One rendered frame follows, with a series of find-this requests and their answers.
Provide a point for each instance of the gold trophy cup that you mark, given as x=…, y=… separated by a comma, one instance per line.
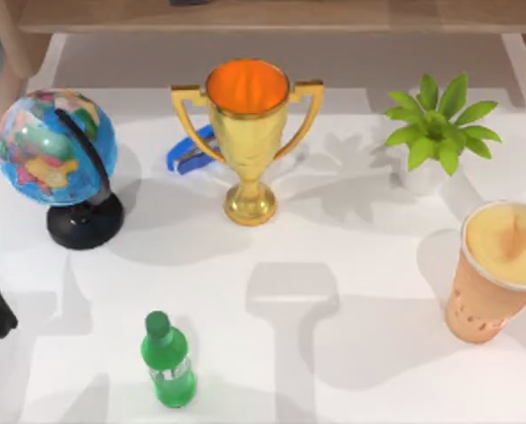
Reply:
x=246, y=132

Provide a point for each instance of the blue stapler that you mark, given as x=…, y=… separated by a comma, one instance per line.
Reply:
x=188, y=154

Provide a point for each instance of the green bottle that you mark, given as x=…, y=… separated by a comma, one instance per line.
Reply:
x=169, y=366

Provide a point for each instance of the green plant in white pot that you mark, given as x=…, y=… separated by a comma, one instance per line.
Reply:
x=439, y=132

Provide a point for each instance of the wooden shelf unit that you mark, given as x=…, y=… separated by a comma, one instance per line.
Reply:
x=245, y=15

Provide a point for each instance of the blue globe on black stand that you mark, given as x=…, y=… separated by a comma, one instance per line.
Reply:
x=47, y=146

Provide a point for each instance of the orange drink cup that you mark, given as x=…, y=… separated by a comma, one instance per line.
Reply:
x=488, y=282

